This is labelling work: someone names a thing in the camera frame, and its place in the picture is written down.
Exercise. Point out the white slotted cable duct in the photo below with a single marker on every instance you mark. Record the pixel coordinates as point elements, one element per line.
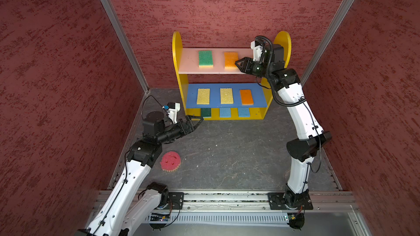
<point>223,218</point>

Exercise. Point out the right aluminium corner post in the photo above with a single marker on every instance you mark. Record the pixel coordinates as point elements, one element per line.
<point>334,25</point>

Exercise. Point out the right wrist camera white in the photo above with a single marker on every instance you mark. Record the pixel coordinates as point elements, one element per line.
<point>258,49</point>

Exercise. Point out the aluminium corner post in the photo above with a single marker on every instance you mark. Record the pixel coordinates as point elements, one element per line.
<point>334,25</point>
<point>118,28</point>

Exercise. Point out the yellow shelf pink blue boards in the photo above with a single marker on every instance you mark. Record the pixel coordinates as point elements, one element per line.
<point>191,78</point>

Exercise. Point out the left electronics board with wires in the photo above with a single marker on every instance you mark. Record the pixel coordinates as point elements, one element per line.
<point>159,218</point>

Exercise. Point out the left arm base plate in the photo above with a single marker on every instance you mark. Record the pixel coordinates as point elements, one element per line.
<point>172,200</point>

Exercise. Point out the dark yellow scouring pad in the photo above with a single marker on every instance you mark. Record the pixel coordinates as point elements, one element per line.
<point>205,59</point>

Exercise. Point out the green scouring sponge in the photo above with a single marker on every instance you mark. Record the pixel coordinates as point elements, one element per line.
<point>206,112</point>

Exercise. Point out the aluminium mounting rail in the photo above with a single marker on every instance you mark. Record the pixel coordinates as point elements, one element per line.
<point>257,201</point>

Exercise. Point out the yellow sponge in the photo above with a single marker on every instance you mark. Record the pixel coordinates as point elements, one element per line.
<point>203,96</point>
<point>226,95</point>

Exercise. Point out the orange sponge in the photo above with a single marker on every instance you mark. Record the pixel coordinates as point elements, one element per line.
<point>246,97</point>
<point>230,59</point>

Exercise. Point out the electronics board with wires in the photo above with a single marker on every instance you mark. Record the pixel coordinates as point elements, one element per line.
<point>296,221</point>
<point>159,218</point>

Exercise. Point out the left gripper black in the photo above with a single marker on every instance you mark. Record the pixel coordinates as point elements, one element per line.
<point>190,117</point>

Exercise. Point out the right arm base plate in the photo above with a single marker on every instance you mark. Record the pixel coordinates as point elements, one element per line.
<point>289,201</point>

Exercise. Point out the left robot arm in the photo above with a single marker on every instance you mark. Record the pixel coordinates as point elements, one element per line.
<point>118,216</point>

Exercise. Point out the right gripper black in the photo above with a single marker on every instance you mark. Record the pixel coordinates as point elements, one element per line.
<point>248,65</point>

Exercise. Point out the pink round smiley sponge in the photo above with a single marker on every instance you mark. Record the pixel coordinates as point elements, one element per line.
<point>170,161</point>

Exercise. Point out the left aluminium corner post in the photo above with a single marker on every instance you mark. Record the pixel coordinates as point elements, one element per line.
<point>118,28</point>

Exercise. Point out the right electronics board with wires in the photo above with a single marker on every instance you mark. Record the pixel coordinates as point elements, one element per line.
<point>296,221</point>

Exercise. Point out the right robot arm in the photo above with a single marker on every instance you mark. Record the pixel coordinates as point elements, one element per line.
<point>268,63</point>

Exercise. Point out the blue sponge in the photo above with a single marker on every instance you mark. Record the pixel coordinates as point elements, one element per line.
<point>243,112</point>
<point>225,113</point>

